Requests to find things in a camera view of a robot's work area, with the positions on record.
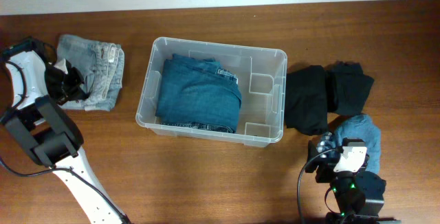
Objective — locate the black folded garment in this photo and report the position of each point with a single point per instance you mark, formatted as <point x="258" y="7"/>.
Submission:
<point x="314" y="91"/>

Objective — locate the clear plastic storage bin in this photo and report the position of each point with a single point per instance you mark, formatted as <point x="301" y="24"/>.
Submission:
<point x="261" y="76"/>

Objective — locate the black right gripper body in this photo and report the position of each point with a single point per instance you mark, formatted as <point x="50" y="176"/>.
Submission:
<point x="325" y="172"/>

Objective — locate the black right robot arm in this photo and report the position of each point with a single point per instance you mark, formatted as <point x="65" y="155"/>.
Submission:
<point x="358" y="192"/>

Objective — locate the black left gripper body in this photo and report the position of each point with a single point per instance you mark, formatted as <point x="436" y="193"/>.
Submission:
<point x="60" y="86"/>

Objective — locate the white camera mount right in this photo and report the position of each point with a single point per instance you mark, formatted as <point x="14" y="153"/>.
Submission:
<point x="352" y="155"/>

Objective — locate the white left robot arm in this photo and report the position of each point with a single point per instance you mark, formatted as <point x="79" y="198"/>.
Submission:
<point x="47" y="135"/>

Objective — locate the light blue jeans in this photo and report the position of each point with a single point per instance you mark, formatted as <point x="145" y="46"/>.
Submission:
<point x="101" y="65"/>

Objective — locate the dark blue jeans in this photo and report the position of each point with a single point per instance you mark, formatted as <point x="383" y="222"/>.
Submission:
<point x="200" y="94"/>

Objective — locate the blue folded cloth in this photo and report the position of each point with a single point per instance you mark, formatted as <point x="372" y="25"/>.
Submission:
<point x="356" y="127"/>

